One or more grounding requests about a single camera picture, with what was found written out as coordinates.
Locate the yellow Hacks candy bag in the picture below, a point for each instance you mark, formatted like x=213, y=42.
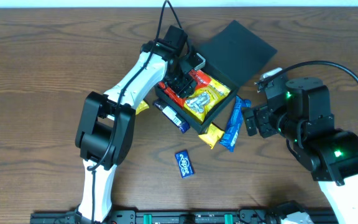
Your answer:
x=204, y=99

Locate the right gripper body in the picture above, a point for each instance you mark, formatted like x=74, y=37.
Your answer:
x=268, y=123

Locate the dark green open box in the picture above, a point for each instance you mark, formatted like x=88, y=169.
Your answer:
x=233, y=57

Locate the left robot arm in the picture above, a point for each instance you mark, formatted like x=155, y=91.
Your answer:
x=106, y=129

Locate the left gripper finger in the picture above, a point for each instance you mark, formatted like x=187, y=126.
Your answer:
x=186, y=89
x=172, y=84

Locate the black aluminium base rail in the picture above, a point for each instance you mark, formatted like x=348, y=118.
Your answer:
x=288, y=212

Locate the blue Eclipse mint box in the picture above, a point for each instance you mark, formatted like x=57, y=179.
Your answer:
x=184, y=164

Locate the yellow snack packet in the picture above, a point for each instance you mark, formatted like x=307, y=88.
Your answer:
x=212, y=135
x=143, y=105

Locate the yellow snack packet under box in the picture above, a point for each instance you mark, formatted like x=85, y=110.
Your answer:
x=212, y=135

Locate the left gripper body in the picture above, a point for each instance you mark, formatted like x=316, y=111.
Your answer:
x=181, y=83

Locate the red candy bag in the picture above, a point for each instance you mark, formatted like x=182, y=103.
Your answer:
x=201, y=78

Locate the dark blue snack bar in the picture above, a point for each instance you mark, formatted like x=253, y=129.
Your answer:
x=172, y=115

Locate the blue snack bar wrapper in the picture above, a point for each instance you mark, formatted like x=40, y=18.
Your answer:
x=234, y=124

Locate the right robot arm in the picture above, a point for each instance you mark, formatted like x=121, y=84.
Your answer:
x=300, y=111

